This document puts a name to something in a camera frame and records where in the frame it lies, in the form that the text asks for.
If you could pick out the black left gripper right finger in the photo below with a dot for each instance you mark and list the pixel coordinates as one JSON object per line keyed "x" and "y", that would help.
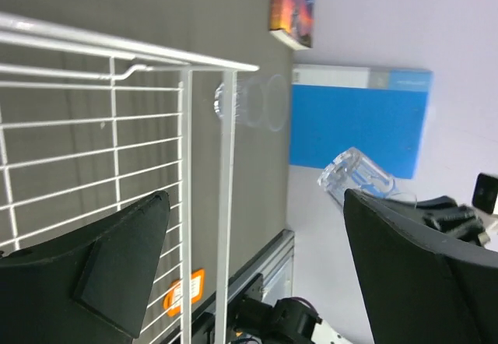
{"x": 419, "y": 285}

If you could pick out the aluminium rail frame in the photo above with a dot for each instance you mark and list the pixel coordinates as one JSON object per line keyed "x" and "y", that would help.
{"x": 274, "y": 262}

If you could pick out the blue folder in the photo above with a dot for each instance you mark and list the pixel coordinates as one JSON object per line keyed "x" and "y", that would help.
{"x": 379, "y": 111}

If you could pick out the clear glass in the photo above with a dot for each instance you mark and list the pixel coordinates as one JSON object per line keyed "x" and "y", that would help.
{"x": 262, "y": 101}
{"x": 352, "y": 169}

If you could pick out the white wire dish rack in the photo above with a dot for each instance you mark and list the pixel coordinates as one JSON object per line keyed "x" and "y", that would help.
{"x": 90, "y": 124}

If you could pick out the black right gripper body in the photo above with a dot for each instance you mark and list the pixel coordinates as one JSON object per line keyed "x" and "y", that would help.
{"x": 443, "y": 214}

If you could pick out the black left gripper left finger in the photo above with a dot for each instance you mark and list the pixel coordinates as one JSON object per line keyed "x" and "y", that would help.
{"x": 91, "y": 285}

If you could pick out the Jane Eyre paperback book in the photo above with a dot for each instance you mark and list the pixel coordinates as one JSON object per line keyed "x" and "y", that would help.
{"x": 292, "y": 22}

